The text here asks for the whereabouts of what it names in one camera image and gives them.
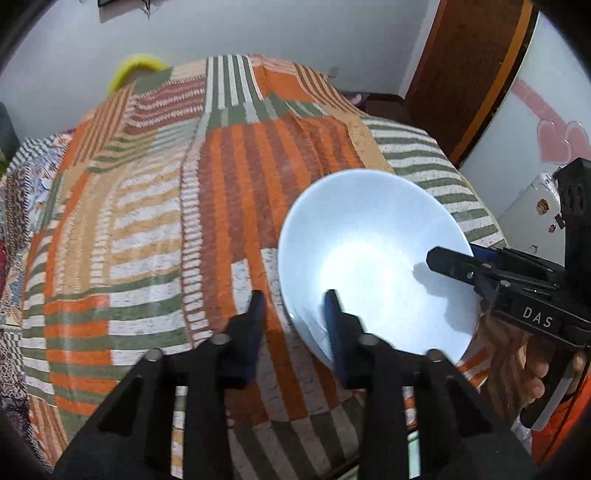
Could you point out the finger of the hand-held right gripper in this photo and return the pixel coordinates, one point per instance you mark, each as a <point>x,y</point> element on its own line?
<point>485,253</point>
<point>461,267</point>

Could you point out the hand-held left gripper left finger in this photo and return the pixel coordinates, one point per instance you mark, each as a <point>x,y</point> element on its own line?
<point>254,332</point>

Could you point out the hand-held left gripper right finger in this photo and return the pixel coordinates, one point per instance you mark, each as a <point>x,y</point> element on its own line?
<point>333,327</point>

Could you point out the white bowl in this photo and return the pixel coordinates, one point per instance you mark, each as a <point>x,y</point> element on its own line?
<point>369,240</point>

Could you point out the person's right forearm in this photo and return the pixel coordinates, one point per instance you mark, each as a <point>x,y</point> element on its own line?
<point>568,415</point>

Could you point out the person's right hand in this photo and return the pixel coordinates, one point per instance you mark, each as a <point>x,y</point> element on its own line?
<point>540,369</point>

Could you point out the white sticker-covered case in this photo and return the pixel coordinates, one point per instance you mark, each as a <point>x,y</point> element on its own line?
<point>531,212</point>

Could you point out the striped patchwork quilt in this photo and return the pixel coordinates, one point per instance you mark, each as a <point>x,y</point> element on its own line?
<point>207,194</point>

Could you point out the brown wooden door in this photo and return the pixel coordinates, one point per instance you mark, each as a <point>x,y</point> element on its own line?
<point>466,69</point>

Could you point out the patterned blanket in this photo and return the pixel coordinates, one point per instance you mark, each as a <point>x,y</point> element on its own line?
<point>25,166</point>

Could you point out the yellow round object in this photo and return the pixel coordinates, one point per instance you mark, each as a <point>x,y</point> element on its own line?
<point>127,69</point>

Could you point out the pink heart wall sticker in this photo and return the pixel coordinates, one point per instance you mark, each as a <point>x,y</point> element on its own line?
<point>561,136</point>

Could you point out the black wall fixture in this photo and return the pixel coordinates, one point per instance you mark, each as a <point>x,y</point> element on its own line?
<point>124,3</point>

